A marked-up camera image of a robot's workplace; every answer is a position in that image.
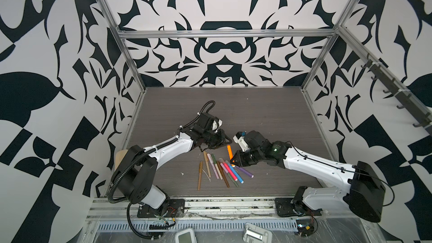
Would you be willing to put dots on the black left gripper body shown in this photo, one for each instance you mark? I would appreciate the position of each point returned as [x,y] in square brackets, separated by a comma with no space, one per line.
[207,137]

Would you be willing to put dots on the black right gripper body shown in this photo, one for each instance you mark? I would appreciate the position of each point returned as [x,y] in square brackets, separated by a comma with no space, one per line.
[250,157]

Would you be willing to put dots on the orange marker pen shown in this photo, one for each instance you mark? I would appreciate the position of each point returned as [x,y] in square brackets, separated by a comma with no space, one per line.
[230,154]

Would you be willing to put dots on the purple marker pen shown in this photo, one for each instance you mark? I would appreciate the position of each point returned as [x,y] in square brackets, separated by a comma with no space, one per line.
[243,170]

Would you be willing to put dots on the blue marker pen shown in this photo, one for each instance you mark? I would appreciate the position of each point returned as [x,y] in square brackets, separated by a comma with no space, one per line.
[234,172]

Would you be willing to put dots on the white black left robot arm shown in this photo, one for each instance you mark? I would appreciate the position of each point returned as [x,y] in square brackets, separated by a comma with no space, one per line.
[133,178]

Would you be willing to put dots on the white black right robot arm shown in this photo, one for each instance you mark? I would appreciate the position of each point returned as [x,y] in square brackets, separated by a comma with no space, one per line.
[354,187]

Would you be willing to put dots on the light pink marker pen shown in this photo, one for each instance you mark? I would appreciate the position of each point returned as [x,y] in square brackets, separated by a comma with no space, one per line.
[213,166]

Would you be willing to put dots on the tan marker pen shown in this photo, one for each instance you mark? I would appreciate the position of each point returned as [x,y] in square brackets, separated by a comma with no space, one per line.
[207,164]

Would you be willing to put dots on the brown marker pen far left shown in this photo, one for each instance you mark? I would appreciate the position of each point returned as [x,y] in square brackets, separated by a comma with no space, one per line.
[200,175]

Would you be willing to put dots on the dark brown marker pen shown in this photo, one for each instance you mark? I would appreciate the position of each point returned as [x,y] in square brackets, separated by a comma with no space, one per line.
[222,175]

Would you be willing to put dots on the beige sponge block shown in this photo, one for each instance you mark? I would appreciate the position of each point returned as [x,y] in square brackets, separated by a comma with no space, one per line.
[119,160]

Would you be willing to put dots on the small electronics board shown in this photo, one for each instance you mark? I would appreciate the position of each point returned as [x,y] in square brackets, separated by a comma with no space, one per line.
[306,227]

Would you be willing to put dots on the white handheld device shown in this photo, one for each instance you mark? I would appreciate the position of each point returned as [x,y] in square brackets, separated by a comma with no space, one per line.
[185,236]

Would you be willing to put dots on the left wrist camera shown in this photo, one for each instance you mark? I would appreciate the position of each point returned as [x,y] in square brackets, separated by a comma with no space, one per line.
[216,124]

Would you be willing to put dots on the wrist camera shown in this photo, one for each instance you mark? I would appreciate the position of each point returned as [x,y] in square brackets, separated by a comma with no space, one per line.
[216,124]
[239,139]

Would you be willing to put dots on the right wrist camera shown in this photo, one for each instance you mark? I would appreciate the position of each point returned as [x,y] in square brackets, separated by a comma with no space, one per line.
[239,139]

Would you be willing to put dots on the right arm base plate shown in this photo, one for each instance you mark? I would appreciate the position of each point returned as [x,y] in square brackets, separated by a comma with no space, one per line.
[288,207]

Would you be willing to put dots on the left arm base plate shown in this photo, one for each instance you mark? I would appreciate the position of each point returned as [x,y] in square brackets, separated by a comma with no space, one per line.
[170,208]

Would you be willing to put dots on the silver metal bracket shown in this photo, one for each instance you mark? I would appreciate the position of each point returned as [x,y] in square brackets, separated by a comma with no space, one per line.
[255,234]

